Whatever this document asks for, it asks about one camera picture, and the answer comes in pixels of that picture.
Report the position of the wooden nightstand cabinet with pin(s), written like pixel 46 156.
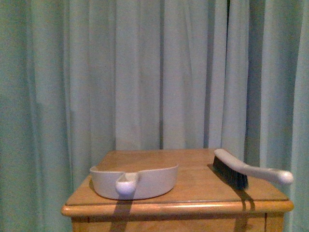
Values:
pixel 201 201

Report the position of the light green curtain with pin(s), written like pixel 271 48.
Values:
pixel 79 78

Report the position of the beige plastic dustpan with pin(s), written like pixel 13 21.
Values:
pixel 139 185

